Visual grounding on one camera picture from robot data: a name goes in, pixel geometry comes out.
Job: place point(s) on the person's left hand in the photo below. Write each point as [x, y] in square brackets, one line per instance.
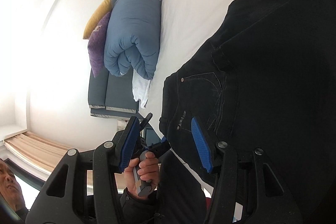
[148, 171]

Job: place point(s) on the purple cushion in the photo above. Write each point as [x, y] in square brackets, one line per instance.
[96, 45]

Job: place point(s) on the blue folded duvet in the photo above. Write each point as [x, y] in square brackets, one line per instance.
[133, 37]

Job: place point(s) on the white cloth under duvet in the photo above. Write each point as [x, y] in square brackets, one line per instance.
[140, 89]

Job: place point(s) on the black jacket sleeve forearm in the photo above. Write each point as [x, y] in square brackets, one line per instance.
[178, 199]

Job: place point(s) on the black denim pants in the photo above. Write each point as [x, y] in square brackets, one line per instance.
[278, 57]

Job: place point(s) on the beige curtain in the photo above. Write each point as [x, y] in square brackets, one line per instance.
[41, 153]

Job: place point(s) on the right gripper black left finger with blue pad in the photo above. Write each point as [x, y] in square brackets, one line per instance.
[62, 197]

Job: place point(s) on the yellow cushion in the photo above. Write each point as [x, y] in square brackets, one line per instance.
[99, 13]

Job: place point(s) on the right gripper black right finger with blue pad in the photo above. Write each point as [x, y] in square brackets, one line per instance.
[244, 177]

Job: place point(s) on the dark grey sofa bench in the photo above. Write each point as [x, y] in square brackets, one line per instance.
[111, 96]

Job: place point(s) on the person's head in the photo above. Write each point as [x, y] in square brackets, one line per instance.
[10, 189]

